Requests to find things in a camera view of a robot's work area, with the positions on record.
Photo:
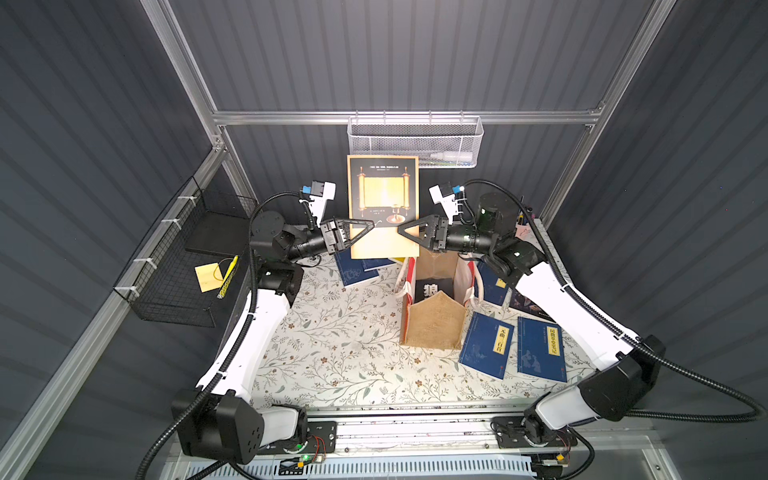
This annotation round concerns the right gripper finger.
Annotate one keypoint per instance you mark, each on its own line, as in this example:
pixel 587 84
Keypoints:
pixel 417 223
pixel 421 235

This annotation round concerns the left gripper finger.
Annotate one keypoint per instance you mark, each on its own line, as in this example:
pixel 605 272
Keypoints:
pixel 356 223
pixel 349 235

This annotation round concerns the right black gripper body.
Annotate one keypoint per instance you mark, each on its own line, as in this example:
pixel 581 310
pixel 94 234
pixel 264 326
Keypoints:
pixel 437 234

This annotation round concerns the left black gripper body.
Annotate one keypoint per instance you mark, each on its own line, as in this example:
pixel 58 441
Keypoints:
pixel 332 236

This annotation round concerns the brown gold scroll book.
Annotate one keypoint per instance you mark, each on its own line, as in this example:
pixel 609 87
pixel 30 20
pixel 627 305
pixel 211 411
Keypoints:
pixel 383 190

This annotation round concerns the black wolf cover book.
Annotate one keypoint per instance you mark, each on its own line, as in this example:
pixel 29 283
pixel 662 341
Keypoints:
pixel 425 289

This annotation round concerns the jute canvas bag red trim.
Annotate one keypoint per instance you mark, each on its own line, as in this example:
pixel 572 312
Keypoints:
pixel 437 322

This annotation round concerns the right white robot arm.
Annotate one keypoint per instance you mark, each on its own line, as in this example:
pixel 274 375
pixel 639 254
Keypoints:
pixel 627 365

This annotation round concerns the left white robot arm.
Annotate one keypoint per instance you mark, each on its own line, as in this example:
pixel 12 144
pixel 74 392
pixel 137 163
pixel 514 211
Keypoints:
pixel 216 419

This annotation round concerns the blue book back left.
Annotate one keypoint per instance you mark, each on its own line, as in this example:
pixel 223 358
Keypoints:
pixel 351 271

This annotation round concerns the blue book yellow label back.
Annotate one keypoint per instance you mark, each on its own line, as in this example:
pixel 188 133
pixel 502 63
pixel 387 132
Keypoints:
pixel 376 264

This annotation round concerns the white marker in basket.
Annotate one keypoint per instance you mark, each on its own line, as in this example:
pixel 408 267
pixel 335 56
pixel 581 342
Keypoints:
pixel 451 159

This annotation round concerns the blue book middle right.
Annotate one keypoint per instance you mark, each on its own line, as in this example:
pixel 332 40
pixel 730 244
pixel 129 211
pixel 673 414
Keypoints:
pixel 490 288

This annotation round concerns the pink pen cup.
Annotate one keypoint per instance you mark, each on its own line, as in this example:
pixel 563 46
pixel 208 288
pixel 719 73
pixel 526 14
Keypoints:
pixel 523 229

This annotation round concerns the dark portrait book right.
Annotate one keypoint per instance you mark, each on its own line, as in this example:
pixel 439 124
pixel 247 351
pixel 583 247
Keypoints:
pixel 524 304

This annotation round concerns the black tray in side basket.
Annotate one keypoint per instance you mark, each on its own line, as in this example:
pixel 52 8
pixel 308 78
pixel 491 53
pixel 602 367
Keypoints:
pixel 218 234

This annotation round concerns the blue book front centre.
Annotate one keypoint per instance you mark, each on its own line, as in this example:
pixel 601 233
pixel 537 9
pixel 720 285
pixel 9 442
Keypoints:
pixel 487 345

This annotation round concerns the yellow pen in basket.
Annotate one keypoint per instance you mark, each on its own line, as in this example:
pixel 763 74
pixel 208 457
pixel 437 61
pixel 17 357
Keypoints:
pixel 228 277

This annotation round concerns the yellow sticky note pad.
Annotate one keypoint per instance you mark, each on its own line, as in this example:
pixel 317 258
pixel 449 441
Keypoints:
pixel 209 277

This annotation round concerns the blue book front right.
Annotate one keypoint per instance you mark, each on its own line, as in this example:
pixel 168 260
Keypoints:
pixel 541 350

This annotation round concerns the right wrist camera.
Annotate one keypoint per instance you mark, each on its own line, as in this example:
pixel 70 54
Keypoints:
pixel 447 196

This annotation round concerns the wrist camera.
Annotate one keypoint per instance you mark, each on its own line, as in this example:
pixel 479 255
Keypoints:
pixel 319 195
pixel 447 196

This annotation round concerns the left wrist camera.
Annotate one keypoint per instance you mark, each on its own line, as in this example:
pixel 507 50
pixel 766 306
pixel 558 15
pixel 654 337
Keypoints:
pixel 319 195

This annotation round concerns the white wire wall basket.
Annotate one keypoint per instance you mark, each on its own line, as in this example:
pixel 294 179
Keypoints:
pixel 414 135

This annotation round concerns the black wire side basket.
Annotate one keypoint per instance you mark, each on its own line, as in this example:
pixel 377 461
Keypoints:
pixel 160 284

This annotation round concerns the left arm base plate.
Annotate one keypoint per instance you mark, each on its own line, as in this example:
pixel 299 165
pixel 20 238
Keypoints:
pixel 316 437

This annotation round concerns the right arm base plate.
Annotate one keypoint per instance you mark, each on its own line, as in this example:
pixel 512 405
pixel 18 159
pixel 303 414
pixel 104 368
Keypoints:
pixel 518 431

